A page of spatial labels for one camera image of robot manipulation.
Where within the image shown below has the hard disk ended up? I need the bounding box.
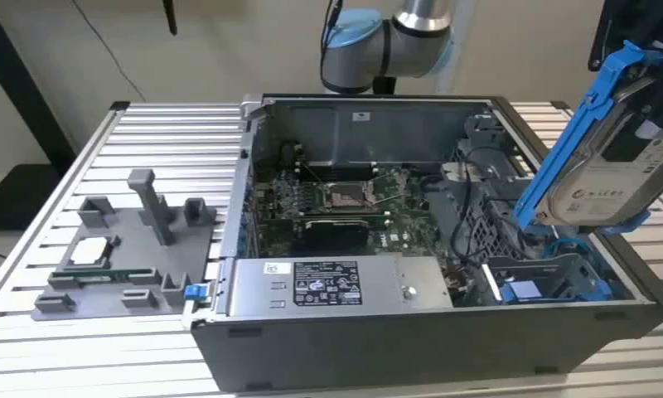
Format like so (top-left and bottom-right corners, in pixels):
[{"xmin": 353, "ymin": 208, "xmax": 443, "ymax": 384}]
[
  {"xmin": 497, "ymin": 276, "xmax": 613, "ymax": 306},
  {"xmin": 511, "ymin": 40, "xmax": 663, "ymax": 236}
]

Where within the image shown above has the blue disk wire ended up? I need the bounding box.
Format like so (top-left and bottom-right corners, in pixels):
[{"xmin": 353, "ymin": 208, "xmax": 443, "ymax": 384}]
[{"xmin": 542, "ymin": 235, "xmax": 595, "ymax": 266}]

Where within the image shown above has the grey metal disk bay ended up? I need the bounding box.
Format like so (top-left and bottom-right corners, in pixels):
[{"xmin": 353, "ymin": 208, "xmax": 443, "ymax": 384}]
[{"xmin": 427, "ymin": 114, "xmax": 607, "ymax": 270}]

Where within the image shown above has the green motherboard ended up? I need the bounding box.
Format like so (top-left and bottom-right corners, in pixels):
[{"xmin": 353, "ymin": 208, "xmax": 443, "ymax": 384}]
[{"xmin": 250, "ymin": 165, "xmax": 443, "ymax": 258}]

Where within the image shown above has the CPU socket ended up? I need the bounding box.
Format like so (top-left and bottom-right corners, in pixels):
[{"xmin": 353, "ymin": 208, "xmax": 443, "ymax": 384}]
[{"xmin": 321, "ymin": 181, "xmax": 378, "ymax": 211}]

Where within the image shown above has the silver power supply unit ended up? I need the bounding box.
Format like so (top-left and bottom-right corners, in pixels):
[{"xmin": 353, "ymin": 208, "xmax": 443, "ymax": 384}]
[{"xmin": 225, "ymin": 255, "xmax": 455, "ymax": 318}]

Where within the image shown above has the black graphics card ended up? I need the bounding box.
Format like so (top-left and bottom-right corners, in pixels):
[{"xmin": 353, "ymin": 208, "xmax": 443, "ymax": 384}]
[{"xmin": 301, "ymin": 219, "xmax": 370, "ymax": 256}]

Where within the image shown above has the black hanging rod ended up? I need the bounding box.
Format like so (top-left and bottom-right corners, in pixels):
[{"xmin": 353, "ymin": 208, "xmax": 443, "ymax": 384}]
[{"xmin": 159, "ymin": 0, "xmax": 179, "ymax": 36}]

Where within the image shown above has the black open PC case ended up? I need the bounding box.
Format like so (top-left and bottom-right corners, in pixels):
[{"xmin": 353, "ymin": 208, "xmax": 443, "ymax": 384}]
[{"xmin": 181, "ymin": 93, "xmax": 663, "ymax": 393}]

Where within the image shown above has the grey parts rack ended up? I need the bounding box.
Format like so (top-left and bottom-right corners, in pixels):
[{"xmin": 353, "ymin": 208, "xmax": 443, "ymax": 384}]
[{"xmin": 30, "ymin": 168, "xmax": 219, "ymax": 323}]

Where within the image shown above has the green RAM stick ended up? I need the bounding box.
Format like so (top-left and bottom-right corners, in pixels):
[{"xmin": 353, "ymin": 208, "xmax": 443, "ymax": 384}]
[{"xmin": 53, "ymin": 269, "xmax": 153, "ymax": 287}]

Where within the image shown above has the black stand pole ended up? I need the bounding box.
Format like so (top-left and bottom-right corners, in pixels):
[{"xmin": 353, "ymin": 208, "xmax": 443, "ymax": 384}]
[{"xmin": 0, "ymin": 0, "xmax": 80, "ymax": 175}]

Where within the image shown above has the silver CPU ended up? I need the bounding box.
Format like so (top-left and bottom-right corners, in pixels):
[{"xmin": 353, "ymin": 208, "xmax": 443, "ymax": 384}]
[{"xmin": 68, "ymin": 238, "xmax": 112, "ymax": 265}]

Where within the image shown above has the black stand base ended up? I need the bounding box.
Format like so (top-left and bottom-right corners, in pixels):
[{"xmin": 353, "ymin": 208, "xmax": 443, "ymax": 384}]
[{"xmin": 0, "ymin": 163, "xmax": 62, "ymax": 231}]

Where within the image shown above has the long black case wire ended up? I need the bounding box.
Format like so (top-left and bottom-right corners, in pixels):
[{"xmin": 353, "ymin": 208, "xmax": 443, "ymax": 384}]
[{"xmin": 450, "ymin": 144, "xmax": 513, "ymax": 266}]

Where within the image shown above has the black cable at arm joint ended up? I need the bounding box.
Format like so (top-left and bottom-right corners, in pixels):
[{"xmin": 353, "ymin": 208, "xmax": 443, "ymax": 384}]
[{"xmin": 319, "ymin": 0, "xmax": 345, "ymax": 46}]

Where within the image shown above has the silver case hinge bracket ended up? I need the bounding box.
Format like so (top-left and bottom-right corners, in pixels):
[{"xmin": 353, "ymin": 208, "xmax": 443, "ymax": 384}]
[{"xmin": 238, "ymin": 94, "xmax": 271, "ymax": 122}]

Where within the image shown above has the thin black wall wire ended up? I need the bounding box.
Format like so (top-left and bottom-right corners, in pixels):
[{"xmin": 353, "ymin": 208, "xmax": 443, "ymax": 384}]
[{"xmin": 68, "ymin": 0, "xmax": 146, "ymax": 103}]

